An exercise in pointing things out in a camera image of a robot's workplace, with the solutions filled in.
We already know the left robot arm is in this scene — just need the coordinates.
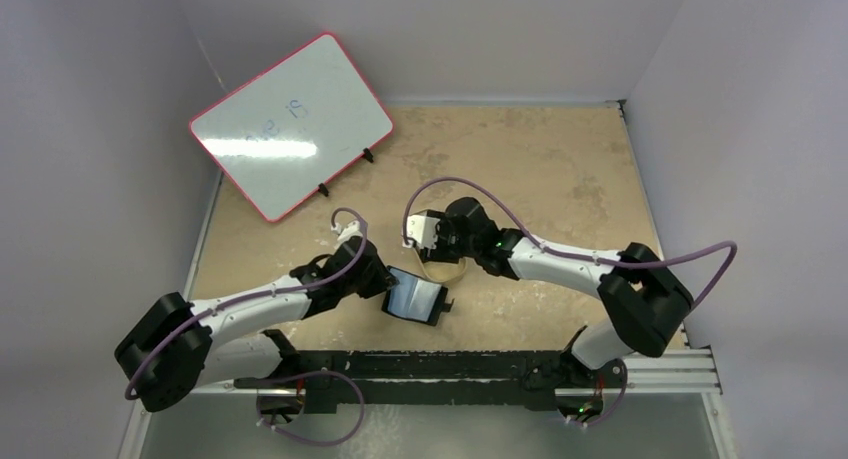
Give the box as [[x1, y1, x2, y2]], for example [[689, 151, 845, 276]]
[[114, 236, 398, 412]]

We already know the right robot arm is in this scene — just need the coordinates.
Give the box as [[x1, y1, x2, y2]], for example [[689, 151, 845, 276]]
[[405, 197, 695, 386]]

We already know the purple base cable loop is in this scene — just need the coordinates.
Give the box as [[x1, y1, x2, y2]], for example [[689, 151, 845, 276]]
[[254, 368, 368, 449]]

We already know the beige plastic tray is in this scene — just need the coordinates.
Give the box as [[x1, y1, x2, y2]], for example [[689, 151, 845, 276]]
[[414, 246, 468, 286]]

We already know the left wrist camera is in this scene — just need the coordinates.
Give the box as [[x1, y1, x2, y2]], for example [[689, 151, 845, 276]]
[[332, 219, 368, 245]]

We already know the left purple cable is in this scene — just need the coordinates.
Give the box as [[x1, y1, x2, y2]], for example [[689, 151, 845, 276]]
[[124, 207, 370, 402]]

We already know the pink framed whiteboard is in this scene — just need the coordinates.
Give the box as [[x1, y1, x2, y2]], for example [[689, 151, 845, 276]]
[[189, 32, 394, 222]]

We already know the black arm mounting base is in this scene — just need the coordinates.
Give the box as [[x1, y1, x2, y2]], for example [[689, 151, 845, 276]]
[[235, 332, 627, 419]]

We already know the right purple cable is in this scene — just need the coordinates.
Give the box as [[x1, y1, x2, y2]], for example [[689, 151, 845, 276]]
[[401, 176, 739, 312]]

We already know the black leather card holder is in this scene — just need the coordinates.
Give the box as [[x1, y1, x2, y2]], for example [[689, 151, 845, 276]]
[[381, 267, 454, 327]]

